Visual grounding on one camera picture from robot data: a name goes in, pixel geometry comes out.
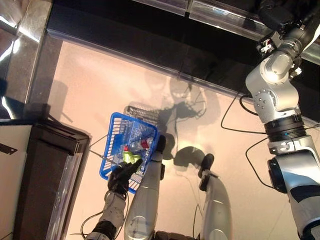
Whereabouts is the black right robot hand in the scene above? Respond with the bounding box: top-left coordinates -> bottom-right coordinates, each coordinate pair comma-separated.
257,0 -> 296,28

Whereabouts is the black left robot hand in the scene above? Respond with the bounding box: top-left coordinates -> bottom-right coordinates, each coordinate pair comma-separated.
107,158 -> 144,195

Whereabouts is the blue plastic shopping basket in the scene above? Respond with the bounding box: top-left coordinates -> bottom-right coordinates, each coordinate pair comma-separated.
99,111 -> 161,195

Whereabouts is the green bottle red cap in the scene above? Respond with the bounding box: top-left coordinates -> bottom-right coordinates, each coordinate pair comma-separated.
121,145 -> 143,167

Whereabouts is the silver left robot leg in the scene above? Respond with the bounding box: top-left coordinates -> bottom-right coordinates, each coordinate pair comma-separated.
123,152 -> 166,240

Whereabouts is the silver robot leg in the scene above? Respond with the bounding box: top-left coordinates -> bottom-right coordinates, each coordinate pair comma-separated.
123,152 -> 166,240
198,172 -> 232,240

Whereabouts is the clear water bottle red label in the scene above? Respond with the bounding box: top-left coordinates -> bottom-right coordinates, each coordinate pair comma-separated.
128,138 -> 154,153

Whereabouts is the black left robot foot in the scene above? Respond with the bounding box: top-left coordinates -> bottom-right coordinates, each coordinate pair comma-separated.
155,135 -> 168,154

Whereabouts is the black glass display cabinet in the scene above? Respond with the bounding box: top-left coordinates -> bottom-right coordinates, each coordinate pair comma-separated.
13,119 -> 91,240

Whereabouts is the dark robot pelvis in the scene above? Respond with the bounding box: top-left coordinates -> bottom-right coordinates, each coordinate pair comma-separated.
153,230 -> 201,240

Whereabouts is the silver right robot leg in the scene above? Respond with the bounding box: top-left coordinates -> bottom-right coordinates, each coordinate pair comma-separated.
198,172 -> 232,240

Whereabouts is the white cabinet panel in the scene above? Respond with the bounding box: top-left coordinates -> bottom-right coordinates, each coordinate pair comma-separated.
0,122 -> 36,237

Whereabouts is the shiny steel side panel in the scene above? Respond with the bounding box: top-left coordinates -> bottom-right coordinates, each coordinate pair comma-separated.
0,0 -> 63,120

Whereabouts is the silver wire basket handle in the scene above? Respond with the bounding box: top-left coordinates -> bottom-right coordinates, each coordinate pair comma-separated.
87,133 -> 123,163

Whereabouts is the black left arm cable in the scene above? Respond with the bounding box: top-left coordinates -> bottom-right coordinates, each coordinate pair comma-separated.
81,192 -> 131,237

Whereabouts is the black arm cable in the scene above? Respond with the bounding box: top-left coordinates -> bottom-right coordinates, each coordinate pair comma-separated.
220,89 -> 276,190
81,192 -> 131,237

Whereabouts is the small black bracket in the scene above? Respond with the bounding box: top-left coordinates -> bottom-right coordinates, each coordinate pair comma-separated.
0,142 -> 18,155

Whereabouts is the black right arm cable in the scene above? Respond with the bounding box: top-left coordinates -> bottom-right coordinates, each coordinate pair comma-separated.
220,89 -> 276,190

